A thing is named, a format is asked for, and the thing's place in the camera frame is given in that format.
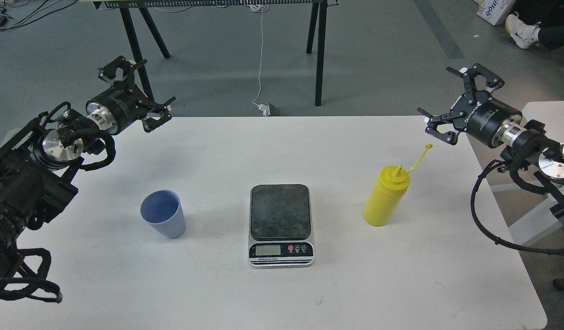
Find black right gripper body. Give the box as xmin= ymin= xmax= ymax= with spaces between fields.
xmin=451 ymin=90 xmax=522 ymax=148

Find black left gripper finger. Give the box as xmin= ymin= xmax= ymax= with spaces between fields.
xmin=140 ymin=96 xmax=176 ymax=133
xmin=98 ymin=56 xmax=148 ymax=88

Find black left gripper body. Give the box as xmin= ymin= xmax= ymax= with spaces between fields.
xmin=86 ymin=86 xmax=147 ymax=135

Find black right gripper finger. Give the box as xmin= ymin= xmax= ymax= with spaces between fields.
xmin=416 ymin=107 xmax=465 ymax=145
xmin=446 ymin=63 xmax=506 ymax=101

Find blue ribbed plastic cup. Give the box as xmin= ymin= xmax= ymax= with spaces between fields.
xmin=140 ymin=190 xmax=187 ymax=239

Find yellow squeeze bottle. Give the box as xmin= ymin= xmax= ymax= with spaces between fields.
xmin=362 ymin=143 xmax=433 ymax=227

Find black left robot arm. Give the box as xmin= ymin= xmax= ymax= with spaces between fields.
xmin=0 ymin=56 xmax=175 ymax=303

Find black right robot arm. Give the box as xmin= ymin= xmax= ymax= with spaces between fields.
xmin=418 ymin=63 xmax=564 ymax=256

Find digital kitchen scale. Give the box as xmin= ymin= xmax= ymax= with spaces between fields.
xmin=247 ymin=184 xmax=315 ymax=268

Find white cardboard box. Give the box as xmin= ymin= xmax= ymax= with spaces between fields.
xmin=476 ymin=0 xmax=517 ymax=26

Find white sneaker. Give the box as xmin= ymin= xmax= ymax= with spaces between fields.
xmin=504 ymin=13 xmax=540 ymax=50

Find black-legged background table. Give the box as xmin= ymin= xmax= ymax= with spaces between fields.
xmin=86 ymin=0 xmax=338 ymax=106

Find person's black trouser leg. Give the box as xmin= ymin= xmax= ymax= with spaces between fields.
xmin=512 ymin=0 xmax=564 ymax=51

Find power adapter on floor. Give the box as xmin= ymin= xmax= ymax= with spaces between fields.
xmin=258 ymin=103 xmax=281 ymax=117

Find black cables on floor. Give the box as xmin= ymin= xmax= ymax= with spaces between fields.
xmin=0 ymin=0 xmax=76 ymax=33

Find white hanging cable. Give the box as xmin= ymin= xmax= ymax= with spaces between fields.
xmin=251 ymin=4 xmax=269 ymax=110

